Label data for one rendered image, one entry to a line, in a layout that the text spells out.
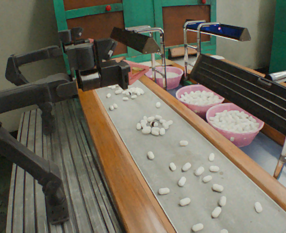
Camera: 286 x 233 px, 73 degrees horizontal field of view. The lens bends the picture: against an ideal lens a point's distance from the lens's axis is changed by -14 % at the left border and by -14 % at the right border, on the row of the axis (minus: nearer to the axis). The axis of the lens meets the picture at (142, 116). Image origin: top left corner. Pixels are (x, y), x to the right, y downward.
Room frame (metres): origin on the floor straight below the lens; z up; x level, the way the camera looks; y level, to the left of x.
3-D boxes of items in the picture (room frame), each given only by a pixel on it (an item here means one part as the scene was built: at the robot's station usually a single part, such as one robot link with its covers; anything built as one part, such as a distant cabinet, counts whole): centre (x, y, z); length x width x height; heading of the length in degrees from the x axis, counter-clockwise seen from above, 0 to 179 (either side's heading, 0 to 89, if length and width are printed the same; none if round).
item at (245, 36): (1.40, -0.50, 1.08); 0.62 x 0.08 x 0.07; 19
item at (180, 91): (1.06, -0.32, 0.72); 0.27 x 0.27 x 0.10
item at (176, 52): (1.84, -0.41, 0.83); 0.30 x 0.06 x 0.07; 109
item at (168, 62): (1.68, -0.11, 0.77); 0.33 x 0.15 x 0.01; 109
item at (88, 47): (0.56, 0.17, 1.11); 0.12 x 0.09 x 0.12; 111
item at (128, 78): (0.63, 0.02, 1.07); 0.09 x 0.07 x 0.07; 111
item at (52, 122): (1.06, 0.55, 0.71); 0.20 x 0.07 x 0.08; 20
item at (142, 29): (1.24, -0.05, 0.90); 0.20 x 0.19 x 0.45; 19
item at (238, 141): (0.79, -0.41, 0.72); 0.27 x 0.27 x 0.10
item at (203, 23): (1.37, -0.42, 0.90); 0.20 x 0.19 x 0.45; 19
